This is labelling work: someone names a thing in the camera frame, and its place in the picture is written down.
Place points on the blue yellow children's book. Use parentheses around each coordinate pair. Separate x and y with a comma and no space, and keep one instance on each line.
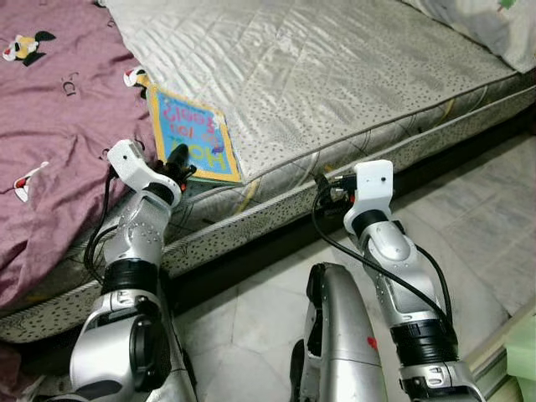
(193,134)

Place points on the white pillow green leaf print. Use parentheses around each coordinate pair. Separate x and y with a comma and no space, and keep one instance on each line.
(494,29)

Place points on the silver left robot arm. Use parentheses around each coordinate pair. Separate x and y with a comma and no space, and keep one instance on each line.
(134,243)

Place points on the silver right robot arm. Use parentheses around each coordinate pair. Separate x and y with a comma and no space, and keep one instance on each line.
(394,268)

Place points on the purple cartoon print blanket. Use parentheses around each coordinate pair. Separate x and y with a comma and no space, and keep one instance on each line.
(67,126)

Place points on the grey floor door track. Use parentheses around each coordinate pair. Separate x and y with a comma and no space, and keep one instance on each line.
(490,356)

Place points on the pale green plastic container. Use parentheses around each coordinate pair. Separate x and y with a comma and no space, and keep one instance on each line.
(521,352)

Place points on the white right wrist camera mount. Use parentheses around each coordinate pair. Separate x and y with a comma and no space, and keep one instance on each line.
(373,186)

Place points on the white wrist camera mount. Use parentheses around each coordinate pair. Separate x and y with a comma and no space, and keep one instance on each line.
(373,186)
(130,163)

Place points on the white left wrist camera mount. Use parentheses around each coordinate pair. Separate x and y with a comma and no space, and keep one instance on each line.
(130,163)

